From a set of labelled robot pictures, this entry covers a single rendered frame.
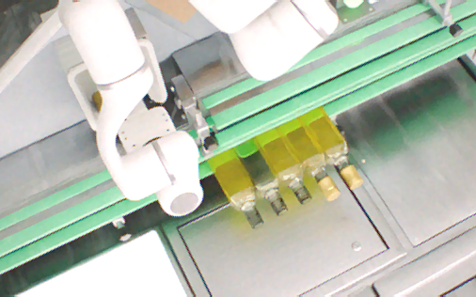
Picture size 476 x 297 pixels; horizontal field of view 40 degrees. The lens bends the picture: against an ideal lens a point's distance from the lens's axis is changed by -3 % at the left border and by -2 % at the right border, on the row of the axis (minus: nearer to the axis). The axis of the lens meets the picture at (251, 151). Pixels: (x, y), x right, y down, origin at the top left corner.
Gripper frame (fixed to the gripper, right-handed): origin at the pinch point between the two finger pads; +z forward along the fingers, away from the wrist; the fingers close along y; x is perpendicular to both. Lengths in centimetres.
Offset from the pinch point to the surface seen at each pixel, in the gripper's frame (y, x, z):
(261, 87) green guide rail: 26.7, -9.1, -0.9
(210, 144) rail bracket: 10.7, -8.8, -10.0
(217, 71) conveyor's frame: 19.8, -5.4, 5.3
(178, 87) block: 10.7, -5.4, 5.7
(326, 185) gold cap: 30.7, -26.2, -18.9
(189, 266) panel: -2.7, -39.0, -13.0
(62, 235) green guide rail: -25.3, -26.5, 0.8
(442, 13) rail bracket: 70, -7, -5
